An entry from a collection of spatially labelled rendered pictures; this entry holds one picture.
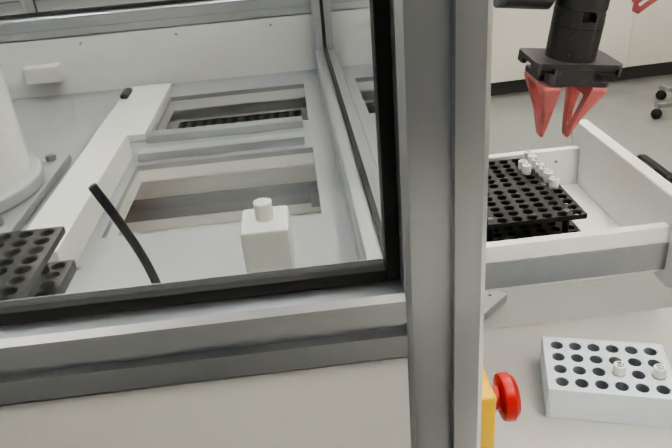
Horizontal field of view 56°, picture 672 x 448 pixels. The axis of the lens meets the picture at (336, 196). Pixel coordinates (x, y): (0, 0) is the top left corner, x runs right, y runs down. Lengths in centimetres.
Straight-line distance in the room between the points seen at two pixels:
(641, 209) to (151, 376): 66
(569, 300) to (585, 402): 151
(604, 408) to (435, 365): 40
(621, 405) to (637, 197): 27
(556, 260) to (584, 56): 23
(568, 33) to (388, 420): 52
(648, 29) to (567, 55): 361
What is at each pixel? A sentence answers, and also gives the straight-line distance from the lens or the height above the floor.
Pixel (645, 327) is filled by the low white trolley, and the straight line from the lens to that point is 87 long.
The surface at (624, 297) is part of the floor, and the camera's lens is 228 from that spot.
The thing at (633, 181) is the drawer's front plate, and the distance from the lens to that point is 87.
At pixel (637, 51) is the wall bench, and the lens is 439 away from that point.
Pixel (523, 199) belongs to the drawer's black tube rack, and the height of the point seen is 90.
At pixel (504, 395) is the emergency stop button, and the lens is 56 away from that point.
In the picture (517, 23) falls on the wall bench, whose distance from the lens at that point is 398.
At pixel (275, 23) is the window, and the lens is 28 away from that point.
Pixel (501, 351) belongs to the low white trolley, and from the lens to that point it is 80.
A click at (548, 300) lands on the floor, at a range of 221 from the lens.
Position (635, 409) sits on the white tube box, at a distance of 73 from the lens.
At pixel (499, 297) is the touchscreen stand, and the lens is 214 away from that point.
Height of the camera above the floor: 127
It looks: 26 degrees down
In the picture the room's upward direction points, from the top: 5 degrees counter-clockwise
